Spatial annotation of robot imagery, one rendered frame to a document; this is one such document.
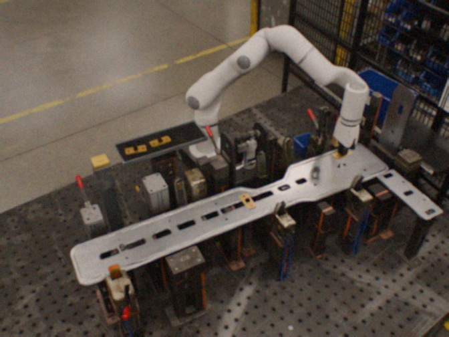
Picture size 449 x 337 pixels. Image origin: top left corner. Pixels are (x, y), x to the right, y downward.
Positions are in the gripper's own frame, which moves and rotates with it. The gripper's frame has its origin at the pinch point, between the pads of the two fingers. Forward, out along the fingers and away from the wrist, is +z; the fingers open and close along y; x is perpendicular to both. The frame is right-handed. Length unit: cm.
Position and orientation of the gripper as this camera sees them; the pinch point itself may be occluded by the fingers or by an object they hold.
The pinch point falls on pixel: (343, 150)
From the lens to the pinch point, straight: 200.2
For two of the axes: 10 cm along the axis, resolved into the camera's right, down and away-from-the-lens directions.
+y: 4.6, 5.9, -6.7
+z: 0.0, 7.5, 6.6
